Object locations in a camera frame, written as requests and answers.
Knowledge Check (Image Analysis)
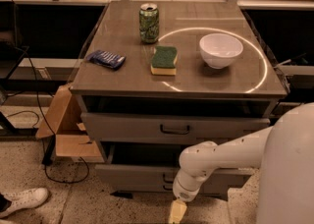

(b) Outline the grey drawer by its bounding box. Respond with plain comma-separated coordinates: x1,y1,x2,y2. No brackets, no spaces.
96,142,252,200
81,113,270,144

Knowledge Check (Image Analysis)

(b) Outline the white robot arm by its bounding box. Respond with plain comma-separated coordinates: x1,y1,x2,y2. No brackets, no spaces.
168,103,314,224

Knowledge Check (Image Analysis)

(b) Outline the grey top drawer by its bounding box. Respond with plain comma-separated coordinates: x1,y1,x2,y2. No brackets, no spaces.
81,113,270,144

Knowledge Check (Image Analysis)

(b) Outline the grey drawer cabinet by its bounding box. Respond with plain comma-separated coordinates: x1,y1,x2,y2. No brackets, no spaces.
69,0,288,201

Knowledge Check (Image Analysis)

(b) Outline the brown cardboard box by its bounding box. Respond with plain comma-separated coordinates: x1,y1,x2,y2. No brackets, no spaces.
35,84,104,163

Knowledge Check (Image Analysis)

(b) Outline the green yellow sponge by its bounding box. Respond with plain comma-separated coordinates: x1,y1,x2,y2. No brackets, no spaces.
150,46,178,76

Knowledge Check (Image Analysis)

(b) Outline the white bowl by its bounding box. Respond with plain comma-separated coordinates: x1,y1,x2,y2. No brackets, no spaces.
199,33,243,69

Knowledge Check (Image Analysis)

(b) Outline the blue snack packet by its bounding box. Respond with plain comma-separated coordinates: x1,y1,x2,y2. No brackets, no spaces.
86,50,126,70

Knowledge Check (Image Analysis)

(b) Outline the white sneaker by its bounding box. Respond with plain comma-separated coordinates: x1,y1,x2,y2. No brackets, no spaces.
0,188,49,218

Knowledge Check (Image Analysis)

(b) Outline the green soda can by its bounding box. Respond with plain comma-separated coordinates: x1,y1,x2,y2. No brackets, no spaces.
139,3,159,43

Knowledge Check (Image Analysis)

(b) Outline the black floor cable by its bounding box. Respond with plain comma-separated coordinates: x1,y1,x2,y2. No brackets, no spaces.
0,0,90,184

